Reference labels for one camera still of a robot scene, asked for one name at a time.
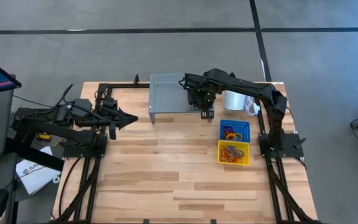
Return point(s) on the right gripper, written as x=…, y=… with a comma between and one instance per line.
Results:
x=202, y=98

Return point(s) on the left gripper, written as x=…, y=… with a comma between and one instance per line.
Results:
x=109, y=115

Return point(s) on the blue plastic basket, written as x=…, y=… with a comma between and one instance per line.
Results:
x=244, y=124

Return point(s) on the red rubber band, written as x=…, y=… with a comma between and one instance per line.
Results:
x=224, y=154
x=236, y=158

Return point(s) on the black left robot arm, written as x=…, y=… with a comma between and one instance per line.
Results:
x=51, y=119

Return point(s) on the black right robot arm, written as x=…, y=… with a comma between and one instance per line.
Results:
x=253, y=90

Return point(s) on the white cylinder roll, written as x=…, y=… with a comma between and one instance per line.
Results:
x=233, y=101

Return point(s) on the yellow plastic basket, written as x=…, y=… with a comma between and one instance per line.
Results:
x=222, y=143

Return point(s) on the grey perforated metal shelf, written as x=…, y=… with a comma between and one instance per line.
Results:
x=166, y=96

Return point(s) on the clear plastic bag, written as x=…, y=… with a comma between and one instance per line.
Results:
x=253, y=105

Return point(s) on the black clamp knob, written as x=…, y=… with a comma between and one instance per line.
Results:
x=136, y=79

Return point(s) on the yellow tape measure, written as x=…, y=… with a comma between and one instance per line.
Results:
x=44, y=136

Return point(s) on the black metal beam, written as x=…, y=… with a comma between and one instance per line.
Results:
x=33, y=155

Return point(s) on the white paper booklet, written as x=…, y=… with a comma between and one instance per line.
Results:
x=36, y=174

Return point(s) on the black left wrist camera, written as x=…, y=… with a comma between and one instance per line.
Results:
x=110, y=102

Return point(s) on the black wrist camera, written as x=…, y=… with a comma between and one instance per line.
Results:
x=189, y=81
x=110, y=102

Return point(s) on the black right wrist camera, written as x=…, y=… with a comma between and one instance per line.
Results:
x=189, y=81

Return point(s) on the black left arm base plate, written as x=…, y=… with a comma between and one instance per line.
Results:
x=73, y=152

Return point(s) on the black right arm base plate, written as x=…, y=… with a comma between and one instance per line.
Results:
x=291, y=149

